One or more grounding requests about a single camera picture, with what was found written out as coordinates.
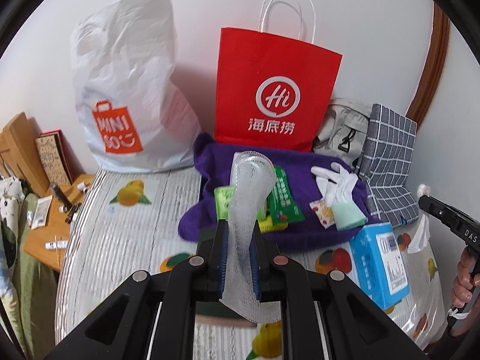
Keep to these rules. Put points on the white foam mesh sleeve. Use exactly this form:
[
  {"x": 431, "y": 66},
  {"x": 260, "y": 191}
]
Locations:
[{"x": 253, "y": 177}]

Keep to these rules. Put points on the green wet wipe packet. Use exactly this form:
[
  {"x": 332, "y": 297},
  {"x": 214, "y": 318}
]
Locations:
[{"x": 283, "y": 208}]

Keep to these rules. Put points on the purple towel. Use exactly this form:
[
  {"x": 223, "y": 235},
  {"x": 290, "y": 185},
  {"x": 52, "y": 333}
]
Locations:
[{"x": 214, "y": 160}]

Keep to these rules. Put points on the blue tissue pack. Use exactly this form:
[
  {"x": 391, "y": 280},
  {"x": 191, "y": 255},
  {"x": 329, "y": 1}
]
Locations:
[{"x": 380, "y": 267}]

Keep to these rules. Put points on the red paper shopping bag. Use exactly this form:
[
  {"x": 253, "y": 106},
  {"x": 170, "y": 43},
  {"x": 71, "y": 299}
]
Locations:
[{"x": 271, "y": 91}]

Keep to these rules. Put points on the beige fabric bag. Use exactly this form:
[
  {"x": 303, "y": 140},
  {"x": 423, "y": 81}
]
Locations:
[{"x": 343, "y": 130}]

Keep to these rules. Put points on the wooden door frame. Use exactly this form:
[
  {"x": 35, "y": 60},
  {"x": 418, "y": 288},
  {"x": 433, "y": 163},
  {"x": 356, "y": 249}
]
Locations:
[{"x": 433, "y": 67}]

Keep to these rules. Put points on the white Miniso plastic bag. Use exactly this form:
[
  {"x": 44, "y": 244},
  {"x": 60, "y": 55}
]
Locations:
[{"x": 134, "y": 118}]

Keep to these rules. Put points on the colourful bedding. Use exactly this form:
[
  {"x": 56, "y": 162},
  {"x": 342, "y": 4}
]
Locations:
[{"x": 28, "y": 288}]

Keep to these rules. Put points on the wooden rack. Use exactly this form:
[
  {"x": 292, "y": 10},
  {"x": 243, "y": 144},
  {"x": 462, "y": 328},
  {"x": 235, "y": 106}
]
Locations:
[{"x": 19, "y": 154}]

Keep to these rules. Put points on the white tissue sheet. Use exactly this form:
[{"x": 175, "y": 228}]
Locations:
[{"x": 422, "y": 235}]

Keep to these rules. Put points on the green and white tissue pack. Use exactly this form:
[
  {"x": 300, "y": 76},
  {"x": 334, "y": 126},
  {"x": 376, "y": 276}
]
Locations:
[{"x": 222, "y": 197}]

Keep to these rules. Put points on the fruit print wipe sachet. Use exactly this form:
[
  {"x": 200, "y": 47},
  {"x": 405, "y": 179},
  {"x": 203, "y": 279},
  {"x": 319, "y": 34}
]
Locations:
[{"x": 323, "y": 213}]

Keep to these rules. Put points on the fruit print tablecloth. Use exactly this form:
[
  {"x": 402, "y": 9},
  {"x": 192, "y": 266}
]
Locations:
[{"x": 108, "y": 242}]

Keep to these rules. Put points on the patterned small book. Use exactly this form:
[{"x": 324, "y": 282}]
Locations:
[{"x": 55, "y": 163}]

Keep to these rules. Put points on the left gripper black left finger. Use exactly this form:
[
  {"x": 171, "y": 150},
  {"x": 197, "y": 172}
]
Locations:
[{"x": 213, "y": 248}]

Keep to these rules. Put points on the mint green cloth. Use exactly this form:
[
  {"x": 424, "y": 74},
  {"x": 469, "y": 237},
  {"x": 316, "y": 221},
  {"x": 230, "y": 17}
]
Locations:
[{"x": 347, "y": 215}]

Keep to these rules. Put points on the grey checked cloth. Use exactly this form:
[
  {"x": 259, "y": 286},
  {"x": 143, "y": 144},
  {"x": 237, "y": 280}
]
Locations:
[{"x": 384, "y": 166}]

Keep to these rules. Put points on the wooden side table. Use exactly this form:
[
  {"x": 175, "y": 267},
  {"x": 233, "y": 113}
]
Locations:
[{"x": 56, "y": 229}]

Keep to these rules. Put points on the person's right hand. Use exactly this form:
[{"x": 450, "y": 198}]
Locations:
[{"x": 465, "y": 282}]

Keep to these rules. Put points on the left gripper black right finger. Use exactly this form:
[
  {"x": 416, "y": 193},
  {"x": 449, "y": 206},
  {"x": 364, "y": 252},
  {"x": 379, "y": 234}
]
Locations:
[{"x": 264, "y": 276}]

